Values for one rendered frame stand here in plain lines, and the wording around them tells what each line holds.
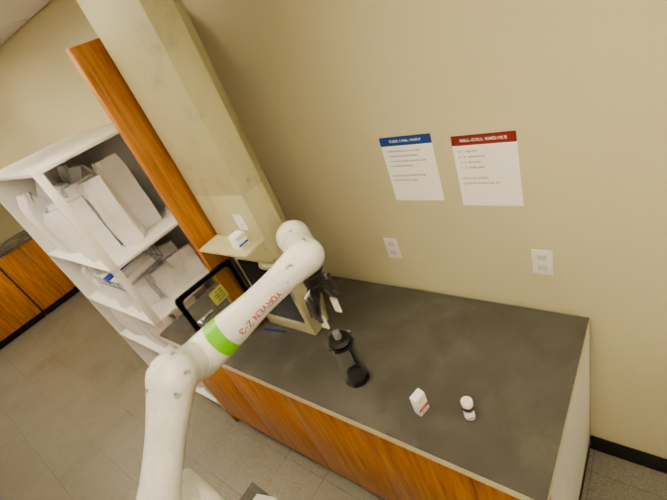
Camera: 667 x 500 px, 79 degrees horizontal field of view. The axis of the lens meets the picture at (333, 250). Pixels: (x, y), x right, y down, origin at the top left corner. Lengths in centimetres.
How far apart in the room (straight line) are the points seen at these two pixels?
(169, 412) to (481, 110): 122
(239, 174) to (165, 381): 79
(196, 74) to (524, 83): 101
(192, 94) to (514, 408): 146
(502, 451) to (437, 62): 120
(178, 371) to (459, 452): 88
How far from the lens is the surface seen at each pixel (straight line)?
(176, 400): 109
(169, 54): 146
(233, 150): 153
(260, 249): 161
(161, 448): 114
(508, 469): 142
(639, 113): 134
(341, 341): 150
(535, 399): 153
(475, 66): 136
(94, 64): 176
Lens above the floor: 222
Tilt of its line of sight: 31 degrees down
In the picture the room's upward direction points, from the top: 23 degrees counter-clockwise
